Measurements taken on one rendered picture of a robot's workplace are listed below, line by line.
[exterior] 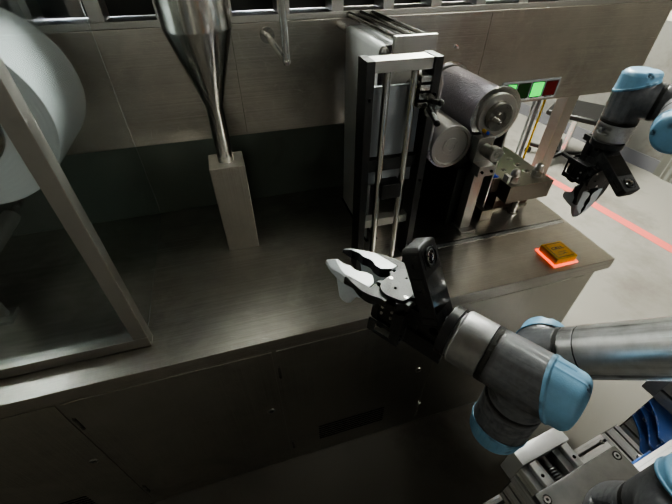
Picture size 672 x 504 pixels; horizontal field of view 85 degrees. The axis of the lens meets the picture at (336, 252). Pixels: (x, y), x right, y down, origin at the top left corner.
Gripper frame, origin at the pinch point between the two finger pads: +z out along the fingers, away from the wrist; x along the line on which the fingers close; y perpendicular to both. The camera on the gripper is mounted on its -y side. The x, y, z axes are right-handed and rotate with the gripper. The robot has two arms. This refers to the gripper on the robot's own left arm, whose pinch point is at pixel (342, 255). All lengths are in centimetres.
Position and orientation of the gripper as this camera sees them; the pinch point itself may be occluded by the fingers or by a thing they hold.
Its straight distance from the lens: 57.2
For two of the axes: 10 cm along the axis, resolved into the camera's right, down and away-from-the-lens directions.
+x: 6.5, -3.9, 6.6
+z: -7.6, -4.3, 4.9
